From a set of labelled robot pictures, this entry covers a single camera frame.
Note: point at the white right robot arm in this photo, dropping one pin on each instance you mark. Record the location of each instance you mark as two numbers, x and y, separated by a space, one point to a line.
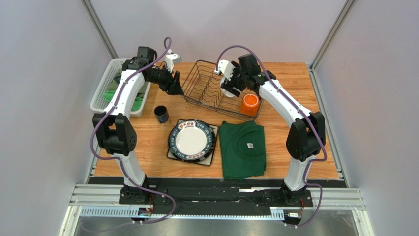
307 134

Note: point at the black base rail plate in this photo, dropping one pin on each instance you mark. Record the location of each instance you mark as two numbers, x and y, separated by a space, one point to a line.
211 196

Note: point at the round green rimmed plate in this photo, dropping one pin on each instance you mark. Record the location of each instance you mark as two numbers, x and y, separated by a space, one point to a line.
191 140

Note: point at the aluminium frame post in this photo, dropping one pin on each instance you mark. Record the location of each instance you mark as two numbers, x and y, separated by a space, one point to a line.
319 72
95 19

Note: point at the folded dark green t-shirt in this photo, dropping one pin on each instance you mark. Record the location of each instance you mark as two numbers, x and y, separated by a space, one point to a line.
243 150

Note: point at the grey wire dish rack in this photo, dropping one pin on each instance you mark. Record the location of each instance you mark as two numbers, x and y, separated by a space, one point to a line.
202 88

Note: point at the aluminium front rail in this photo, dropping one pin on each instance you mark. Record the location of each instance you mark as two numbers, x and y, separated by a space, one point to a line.
342 205

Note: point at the olive green cloth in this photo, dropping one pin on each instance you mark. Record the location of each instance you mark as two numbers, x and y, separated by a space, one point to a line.
114 82

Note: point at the white plastic basket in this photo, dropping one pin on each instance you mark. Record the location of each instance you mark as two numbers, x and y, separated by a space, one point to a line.
99 103

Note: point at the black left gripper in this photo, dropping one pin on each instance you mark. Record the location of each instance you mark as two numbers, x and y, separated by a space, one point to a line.
176 88

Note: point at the bright green cloth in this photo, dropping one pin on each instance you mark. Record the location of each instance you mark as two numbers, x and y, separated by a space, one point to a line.
136 105

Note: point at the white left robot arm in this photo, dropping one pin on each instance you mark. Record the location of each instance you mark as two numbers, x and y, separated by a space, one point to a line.
113 129

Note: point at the orange ceramic mug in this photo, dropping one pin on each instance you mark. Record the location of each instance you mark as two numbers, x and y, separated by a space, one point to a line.
249 105

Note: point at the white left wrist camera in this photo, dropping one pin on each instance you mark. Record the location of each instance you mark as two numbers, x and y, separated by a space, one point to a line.
171 60

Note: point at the round black rimmed plate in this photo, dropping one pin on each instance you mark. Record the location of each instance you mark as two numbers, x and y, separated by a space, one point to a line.
212 140

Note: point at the dark blue ceramic mug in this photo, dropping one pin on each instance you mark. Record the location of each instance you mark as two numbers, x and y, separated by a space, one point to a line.
161 114

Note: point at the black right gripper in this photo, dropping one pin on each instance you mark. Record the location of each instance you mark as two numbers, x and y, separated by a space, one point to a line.
234 84

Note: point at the aluminium frame post right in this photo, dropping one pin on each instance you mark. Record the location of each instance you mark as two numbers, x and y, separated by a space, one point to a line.
319 72

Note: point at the aluminium frame post left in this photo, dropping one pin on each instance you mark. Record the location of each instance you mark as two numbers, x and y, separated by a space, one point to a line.
95 19

